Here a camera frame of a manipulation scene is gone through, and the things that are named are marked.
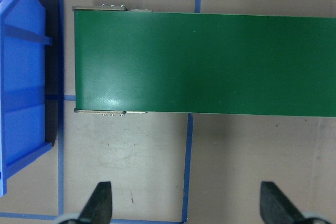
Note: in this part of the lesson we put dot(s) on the left blue plastic bin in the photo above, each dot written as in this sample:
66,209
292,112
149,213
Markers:
23,43

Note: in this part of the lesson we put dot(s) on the green conveyor belt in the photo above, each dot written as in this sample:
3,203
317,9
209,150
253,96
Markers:
203,63

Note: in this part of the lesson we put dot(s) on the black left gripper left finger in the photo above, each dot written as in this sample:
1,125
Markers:
98,208

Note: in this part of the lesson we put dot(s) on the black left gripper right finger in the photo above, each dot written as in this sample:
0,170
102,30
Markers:
275,207

